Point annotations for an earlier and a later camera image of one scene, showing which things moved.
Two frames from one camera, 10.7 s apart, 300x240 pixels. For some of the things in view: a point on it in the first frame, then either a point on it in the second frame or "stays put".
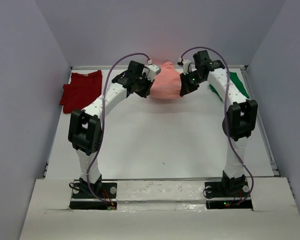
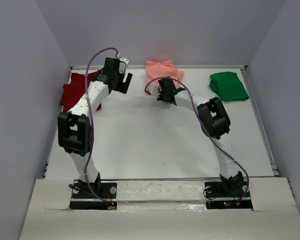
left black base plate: [93, 190] stays put
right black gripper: [186, 87] → [160, 96]
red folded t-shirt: [82, 91] stays put
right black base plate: [230, 188] stays put
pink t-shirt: [166, 84] stays put
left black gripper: [148, 84] → [122, 89]
